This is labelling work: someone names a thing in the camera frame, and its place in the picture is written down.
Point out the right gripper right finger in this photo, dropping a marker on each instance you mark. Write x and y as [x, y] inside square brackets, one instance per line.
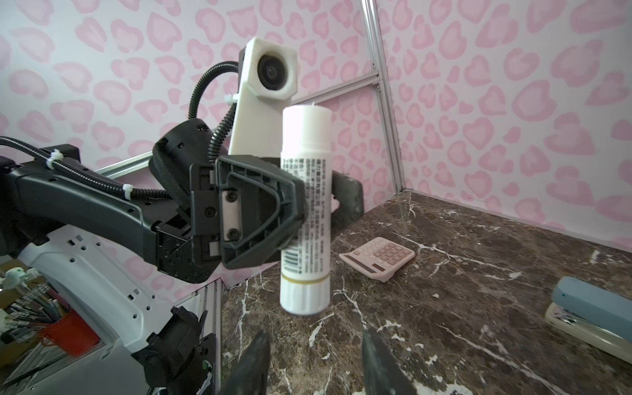
[382, 374]

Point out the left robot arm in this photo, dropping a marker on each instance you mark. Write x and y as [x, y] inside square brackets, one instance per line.
[55, 212]

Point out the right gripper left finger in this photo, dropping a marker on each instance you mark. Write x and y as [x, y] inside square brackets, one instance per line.
[250, 376]

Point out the white glue stick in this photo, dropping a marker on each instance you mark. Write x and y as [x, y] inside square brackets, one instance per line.
[305, 263]

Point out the pink calculator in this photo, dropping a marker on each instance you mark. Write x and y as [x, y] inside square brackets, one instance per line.
[378, 259]

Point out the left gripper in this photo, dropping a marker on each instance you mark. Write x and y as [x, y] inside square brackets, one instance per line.
[245, 210]

